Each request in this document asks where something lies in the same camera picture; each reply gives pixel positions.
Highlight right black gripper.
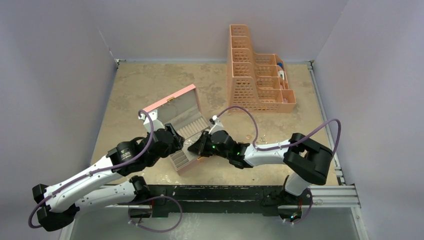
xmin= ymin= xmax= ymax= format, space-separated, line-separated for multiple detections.
xmin=189 ymin=130 xmax=231 ymax=159

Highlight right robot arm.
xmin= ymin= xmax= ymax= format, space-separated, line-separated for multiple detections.
xmin=187 ymin=130 xmax=334 ymax=204

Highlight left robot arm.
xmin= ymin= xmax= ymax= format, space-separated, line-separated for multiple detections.
xmin=28 ymin=123 xmax=185 ymax=232

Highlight pink jewelry box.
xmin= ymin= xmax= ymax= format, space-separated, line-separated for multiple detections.
xmin=143 ymin=84 xmax=212 ymax=175

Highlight orange mesh desk organizer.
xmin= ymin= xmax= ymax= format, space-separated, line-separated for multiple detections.
xmin=226 ymin=24 xmax=297 ymax=114

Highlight blue white items in organizer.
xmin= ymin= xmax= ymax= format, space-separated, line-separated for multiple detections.
xmin=276 ymin=62 xmax=286 ymax=81

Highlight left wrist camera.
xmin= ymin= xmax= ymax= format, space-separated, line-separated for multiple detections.
xmin=138 ymin=109 xmax=165 ymax=133

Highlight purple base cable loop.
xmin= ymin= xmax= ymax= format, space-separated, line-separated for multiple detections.
xmin=127 ymin=195 xmax=184 ymax=233

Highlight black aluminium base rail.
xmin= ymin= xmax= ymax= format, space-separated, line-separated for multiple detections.
xmin=67 ymin=184 xmax=362 ymax=220

